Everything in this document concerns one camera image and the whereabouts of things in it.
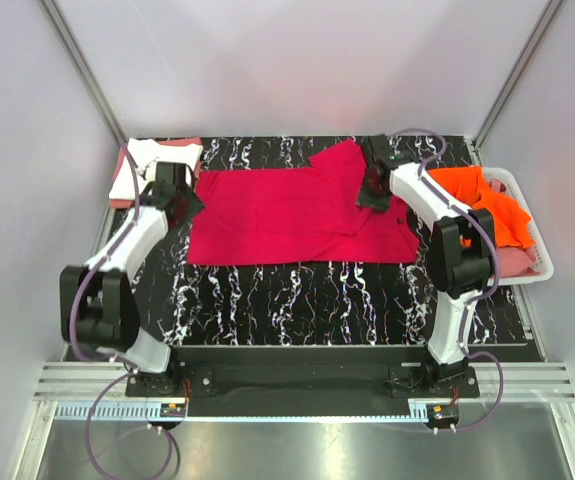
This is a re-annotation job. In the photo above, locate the crimson red t-shirt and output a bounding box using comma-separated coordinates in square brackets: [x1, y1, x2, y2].
[187, 140, 419, 267]

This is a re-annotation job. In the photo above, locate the orange t-shirt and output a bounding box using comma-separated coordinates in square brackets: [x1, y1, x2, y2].
[428, 166, 535, 249]

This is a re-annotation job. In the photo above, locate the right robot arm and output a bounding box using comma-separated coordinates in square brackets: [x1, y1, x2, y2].
[357, 135, 500, 397]

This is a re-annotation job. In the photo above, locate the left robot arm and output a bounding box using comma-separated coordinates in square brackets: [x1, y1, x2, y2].
[59, 162, 204, 396]

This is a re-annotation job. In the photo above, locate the folded pink t-shirt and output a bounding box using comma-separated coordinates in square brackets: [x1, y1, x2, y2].
[108, 137, 203, 210]

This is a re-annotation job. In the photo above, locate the folded white t-shirt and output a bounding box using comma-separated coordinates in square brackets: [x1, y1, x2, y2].
[108, 138, 203, 202]

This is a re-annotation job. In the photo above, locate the white plastic laundry basket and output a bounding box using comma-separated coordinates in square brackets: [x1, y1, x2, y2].
[476, 167, 554, 287]

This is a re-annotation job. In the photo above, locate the dusty pink t-shirt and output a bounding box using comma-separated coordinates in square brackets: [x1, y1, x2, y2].
[489, 179, 536, 278]

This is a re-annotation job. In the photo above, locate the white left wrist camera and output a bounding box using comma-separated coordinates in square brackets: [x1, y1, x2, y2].
[136, 158, 158, 182]

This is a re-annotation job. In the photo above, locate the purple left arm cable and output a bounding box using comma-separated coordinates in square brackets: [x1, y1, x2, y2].
[66, 143, 183, 480]

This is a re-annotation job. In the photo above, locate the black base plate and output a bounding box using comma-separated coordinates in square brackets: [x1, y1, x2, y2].
[126, 346, 480, 421]

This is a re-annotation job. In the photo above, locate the aluminium corner post right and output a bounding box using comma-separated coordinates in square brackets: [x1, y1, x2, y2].
[472, 0, 566, 151]

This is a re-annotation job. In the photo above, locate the aluminium corner post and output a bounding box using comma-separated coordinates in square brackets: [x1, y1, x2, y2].
[472, 0, 566, 151]
[38, 0, 127, 144]

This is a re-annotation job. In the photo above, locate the aluminium front rail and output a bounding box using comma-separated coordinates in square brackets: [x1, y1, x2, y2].
[34, 362, 575, 424]

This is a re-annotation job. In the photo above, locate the aluminium corner post left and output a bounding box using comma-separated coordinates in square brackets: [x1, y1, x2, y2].
[38, 0, 127, 144]

